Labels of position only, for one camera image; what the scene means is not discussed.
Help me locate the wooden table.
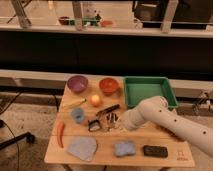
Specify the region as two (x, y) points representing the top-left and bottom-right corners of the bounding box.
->
(45, 78), (195, 167)

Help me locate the blue cloth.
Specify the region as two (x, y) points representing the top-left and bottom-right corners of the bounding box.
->
(67, 137), (97, 162)

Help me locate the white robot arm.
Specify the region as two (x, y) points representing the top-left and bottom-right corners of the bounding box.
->
(117, 96), (213, 157)

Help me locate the office chair base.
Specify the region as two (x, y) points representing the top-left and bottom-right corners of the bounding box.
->
(0, 119), (36, 151)

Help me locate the red bowl on shelf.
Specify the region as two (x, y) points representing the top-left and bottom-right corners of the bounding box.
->
(58, 16), (70, 25)

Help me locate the metal tin can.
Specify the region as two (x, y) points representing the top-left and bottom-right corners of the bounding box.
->
(107, 113), (118, 125)

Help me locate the orange round fruit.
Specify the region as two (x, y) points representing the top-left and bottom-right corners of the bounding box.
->
(90, 95), (102, 107)

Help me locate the green toy on shelf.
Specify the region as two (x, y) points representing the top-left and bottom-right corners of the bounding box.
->
(83, 18), (99, 27)

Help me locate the black rectangular block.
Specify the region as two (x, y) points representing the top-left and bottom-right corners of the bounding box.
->
(143, 145), (168, 158)

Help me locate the orange carrot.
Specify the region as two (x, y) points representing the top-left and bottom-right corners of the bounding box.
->
(57, 122), (65, 148)

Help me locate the green plastic tray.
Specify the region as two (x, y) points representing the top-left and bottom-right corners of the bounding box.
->
(123, 76), (178, 109)

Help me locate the blue cup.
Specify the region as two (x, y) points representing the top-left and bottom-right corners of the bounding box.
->
(71, 107), (85, 123)

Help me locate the blue sponge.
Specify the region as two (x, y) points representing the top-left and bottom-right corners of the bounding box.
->
(114, 141), (136, 157)

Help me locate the orange bowl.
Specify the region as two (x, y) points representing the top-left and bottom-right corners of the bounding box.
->
(99, 77), (119, 95)

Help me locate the orange plate on shelf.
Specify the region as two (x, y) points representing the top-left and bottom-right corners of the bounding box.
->
(100, 20), (113, 27)

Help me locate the yellow banana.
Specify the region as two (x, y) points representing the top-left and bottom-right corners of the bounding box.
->
(62, 98), (87, 108)

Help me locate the purple bowl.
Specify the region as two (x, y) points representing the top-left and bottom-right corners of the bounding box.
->
(67, 75), (88, 93)

